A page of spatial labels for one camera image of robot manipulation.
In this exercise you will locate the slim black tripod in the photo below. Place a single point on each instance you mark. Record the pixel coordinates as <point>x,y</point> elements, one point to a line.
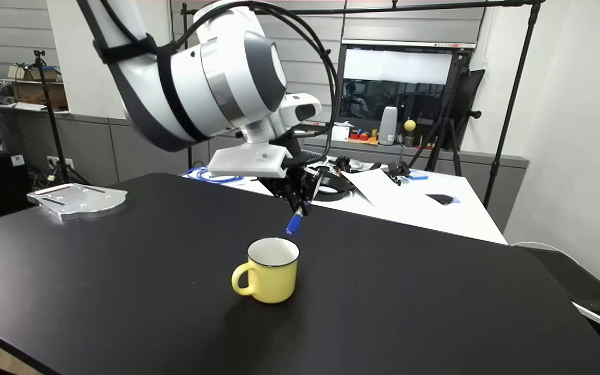
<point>50,117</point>

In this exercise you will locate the small blue item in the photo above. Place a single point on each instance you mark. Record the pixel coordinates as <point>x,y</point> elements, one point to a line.
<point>418,176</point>

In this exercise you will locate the blue capped whiteboard marker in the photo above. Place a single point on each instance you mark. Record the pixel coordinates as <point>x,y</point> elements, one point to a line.
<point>294,223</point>

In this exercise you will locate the yellow ball on black stand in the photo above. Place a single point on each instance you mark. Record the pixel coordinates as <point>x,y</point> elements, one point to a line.
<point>408,126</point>

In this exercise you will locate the yellow enamel mug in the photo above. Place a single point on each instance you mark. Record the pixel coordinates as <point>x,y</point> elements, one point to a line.
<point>272,285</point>

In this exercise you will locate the red orange small blocks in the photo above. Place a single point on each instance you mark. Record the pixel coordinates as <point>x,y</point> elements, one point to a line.
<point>364,136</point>

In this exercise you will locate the white box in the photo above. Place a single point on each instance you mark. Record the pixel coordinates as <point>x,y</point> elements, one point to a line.
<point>340,132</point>

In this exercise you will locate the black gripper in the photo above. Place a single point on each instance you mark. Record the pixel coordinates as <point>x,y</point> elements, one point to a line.
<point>302,174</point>

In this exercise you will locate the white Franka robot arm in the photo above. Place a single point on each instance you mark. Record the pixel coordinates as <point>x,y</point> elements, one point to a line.
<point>197,76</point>

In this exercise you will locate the black overhead frame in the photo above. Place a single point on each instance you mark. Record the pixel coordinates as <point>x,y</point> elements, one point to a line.
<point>418,7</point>

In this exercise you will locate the black camera tripod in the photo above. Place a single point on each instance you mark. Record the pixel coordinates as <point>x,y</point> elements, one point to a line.
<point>455,117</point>

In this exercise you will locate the black light stand pole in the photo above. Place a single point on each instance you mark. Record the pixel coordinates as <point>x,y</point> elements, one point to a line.
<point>513,97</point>

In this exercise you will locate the large black monitor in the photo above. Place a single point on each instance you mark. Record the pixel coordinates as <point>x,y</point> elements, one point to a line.
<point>396,87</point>

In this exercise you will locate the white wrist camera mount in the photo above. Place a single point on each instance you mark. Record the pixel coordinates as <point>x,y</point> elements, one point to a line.
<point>250,158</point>

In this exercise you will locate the black computer mouse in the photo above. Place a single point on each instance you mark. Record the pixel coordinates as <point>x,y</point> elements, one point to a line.
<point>443,198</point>

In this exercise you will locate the grey partition counter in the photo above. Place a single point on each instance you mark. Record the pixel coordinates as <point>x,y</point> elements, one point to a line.
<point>105,148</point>

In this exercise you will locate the grey white speaker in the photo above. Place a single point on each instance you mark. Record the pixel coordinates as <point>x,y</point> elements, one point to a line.
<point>388,126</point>

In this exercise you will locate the small brown cardboard box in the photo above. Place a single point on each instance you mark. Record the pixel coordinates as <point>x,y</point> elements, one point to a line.
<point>37,95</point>

